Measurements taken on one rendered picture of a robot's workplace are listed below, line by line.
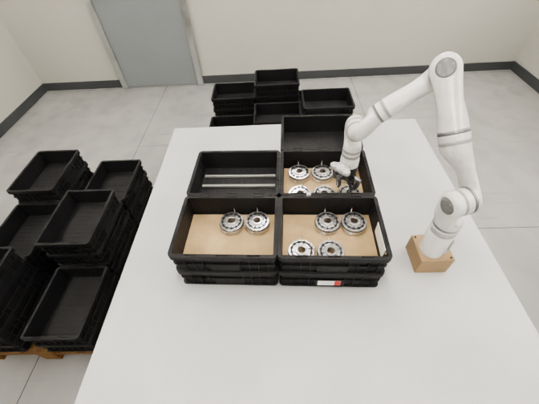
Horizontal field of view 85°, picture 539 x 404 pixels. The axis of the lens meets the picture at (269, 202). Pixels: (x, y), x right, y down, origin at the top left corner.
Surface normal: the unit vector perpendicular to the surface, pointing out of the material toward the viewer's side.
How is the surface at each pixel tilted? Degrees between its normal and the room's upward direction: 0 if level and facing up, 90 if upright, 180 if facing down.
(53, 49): 90
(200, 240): 0
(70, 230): 0
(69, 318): 0
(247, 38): 90
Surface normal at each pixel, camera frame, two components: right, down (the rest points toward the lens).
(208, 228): -0.05, -0.66
